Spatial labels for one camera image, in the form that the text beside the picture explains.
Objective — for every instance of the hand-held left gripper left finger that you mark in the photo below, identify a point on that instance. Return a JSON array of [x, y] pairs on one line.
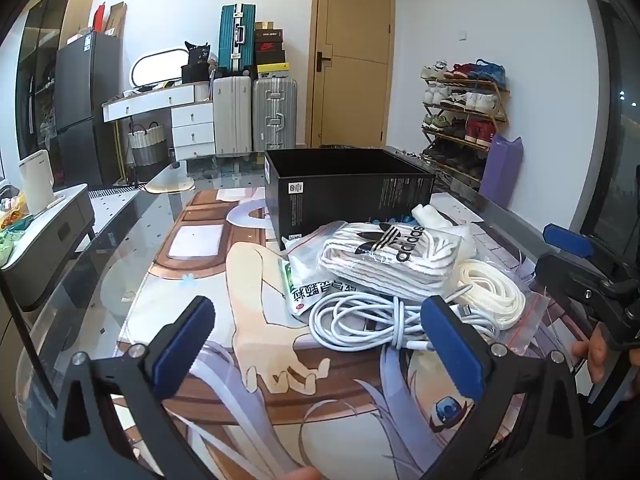
[[182, 355]]

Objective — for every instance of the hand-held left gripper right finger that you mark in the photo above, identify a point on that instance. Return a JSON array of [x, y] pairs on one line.
[[452, 350]]

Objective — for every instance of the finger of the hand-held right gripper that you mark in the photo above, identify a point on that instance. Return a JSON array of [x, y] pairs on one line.
[[562, 274], [570, 241]]

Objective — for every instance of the clear zip bag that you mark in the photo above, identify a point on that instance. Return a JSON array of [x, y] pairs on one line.
[[525, 329]]

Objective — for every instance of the white shoelace coil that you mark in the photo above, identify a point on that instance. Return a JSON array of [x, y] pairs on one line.
[[492, 285]]

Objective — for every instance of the white sock pack black logo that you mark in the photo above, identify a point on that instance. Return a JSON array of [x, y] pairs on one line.
[[390, 262]]

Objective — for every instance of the green label white packet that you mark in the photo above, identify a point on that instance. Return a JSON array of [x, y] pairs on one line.
[[306, 291]]

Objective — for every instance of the black cardboard box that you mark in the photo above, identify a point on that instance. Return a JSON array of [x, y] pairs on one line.
[[350, 195]]

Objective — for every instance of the purple soft bag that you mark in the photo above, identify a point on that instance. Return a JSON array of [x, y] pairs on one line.
[[500, 175]]

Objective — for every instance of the person's right hand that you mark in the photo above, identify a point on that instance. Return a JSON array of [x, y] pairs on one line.
[[600, 360]]

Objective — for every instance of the person's left hand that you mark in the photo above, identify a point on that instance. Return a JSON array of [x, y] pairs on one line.
[[300, 474]]

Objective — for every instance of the printed cartoon table mat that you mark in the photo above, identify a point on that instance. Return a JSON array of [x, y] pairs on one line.
[[250, 280]]

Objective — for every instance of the wooden shoe rack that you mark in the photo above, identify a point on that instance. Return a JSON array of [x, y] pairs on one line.
[[500, 110]]

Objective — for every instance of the clear plastic bag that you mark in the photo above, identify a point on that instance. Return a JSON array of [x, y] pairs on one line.
[[305, 244]]

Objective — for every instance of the shoe rack with shoes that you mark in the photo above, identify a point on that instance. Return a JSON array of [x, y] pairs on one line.
[[475, 102]]

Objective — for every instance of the grey side cabinet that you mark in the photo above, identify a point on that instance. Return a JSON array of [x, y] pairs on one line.
[[55, 240]]

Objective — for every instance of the black white striped rug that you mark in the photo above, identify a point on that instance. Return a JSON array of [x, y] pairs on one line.
[[115, 189]]

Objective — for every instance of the colourful small toys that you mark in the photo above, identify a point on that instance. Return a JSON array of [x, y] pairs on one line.
[[10, 232]]

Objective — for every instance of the woven laundry basket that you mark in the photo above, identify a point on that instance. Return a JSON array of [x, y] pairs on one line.
[[146, 145]]

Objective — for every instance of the white electric kettle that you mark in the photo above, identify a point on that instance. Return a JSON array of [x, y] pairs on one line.
[[36, 185]]

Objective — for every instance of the white vanity desk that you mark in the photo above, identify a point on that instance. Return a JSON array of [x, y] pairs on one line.
[[192, 120]]

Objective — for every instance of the white suitcase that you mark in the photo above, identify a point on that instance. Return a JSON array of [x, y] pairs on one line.
[[231, 115]]

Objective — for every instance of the silver suitcase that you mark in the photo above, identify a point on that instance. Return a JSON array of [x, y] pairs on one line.
[[275, 115]]

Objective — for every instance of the white ribbed container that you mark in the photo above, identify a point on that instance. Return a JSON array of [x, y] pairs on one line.
[[202, 92]]

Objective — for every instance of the wooden door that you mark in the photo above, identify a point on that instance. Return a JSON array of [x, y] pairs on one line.
[[350, 85]]

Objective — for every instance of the dark refrigerator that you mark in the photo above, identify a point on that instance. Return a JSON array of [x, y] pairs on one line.
[[85, 100]]

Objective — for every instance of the oval mirror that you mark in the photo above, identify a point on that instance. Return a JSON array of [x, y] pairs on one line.
[[157, 66]]

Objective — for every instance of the black bag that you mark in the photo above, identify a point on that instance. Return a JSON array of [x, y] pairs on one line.
[[196, 62]]

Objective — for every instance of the yellow black shoe box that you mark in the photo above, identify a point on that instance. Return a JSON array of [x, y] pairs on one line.
[[272, 71]]

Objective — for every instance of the plain black shoe box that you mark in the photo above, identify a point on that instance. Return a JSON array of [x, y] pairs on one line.
[[270, 57]]

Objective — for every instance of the teal suitcase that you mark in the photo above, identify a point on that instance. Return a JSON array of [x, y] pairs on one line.
[[235, 35]]

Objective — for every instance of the black red shoe box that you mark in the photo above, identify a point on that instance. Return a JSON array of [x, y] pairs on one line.
[[269, 41]]

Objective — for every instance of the dark glass wardrobe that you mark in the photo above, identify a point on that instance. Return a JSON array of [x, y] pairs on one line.
[[37, 50]]

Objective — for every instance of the brown cardboard box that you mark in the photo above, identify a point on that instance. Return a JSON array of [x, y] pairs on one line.
[[264, 25]]

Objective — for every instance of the flat brown cardboard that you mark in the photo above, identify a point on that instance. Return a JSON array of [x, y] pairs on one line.
[[117, 20]]

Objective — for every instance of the red flat box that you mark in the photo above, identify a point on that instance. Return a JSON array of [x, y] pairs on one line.
[[100, 19]]

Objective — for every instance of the black window frame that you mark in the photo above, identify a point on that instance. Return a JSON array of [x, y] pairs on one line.
[[607, 110]]

